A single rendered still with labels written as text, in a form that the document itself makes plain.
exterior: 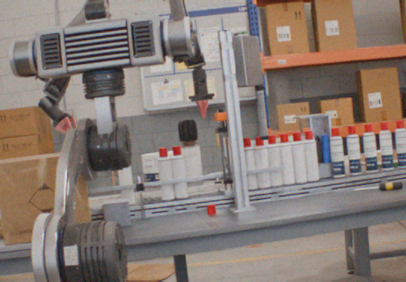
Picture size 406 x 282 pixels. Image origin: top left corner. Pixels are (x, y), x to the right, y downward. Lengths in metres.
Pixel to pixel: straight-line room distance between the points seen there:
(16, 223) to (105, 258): 0.66
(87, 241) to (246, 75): 1.11
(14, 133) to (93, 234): 4.34
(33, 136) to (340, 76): 3.22
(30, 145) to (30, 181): 3.70
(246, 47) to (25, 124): 3.64
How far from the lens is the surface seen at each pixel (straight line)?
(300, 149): 2.75
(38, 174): 2.25
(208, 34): 7.05
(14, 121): 5.98
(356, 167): 2.84
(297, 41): 6.43
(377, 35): 7.32
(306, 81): 7.17
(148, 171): 3.26
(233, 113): 2.55
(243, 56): 2.54
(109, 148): 2.10
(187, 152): 2.93
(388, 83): 6.53
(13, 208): 2.26
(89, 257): 1.66
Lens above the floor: 1.23
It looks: 3 degrees down
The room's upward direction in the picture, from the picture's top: 6 degrees counter-clockwise
